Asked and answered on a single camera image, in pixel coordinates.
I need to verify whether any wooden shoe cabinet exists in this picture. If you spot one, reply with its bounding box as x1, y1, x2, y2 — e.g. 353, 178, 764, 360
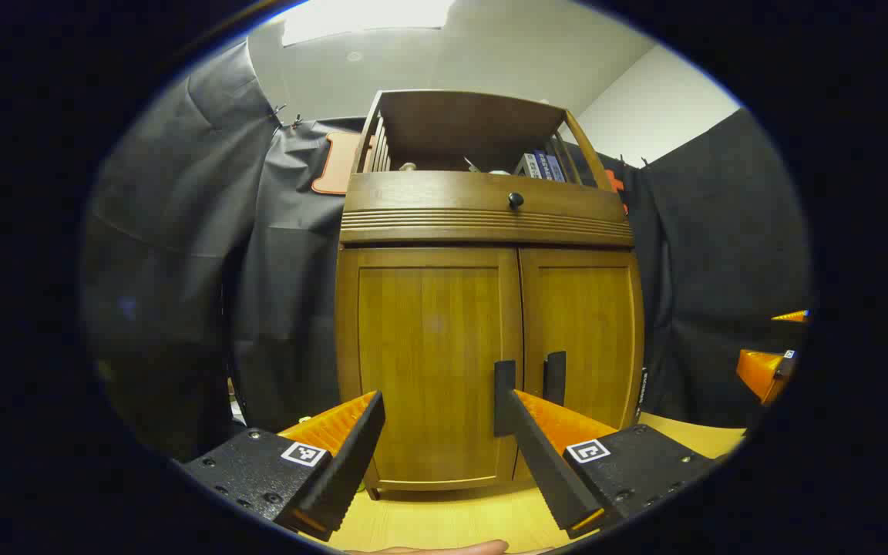
334, 89, 645, 498

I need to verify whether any wooden cabinet door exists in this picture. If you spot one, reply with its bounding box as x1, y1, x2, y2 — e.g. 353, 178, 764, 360
351, 248, 523, 490
519, 248, 640, 479

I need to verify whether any black door handle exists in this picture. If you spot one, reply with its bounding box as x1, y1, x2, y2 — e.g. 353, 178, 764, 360
494, 360, 517, 438
543, 351, 567, 407

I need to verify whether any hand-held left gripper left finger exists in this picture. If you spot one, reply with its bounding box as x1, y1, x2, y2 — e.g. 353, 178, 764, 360
182, 391, 386, 542

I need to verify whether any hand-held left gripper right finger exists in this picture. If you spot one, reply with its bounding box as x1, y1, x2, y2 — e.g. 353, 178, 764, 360
507, 389, 722, 540

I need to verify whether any black backdrop cloth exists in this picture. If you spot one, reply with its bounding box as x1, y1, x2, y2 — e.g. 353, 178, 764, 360
83, 39, 811, 463

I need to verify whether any wooden cabinet drawer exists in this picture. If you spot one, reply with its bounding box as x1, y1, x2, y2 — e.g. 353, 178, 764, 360
342, 171, 634, 247

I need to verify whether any ceiling light panel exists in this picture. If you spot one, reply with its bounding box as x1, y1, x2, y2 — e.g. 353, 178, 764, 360
282, 0, 454, 47

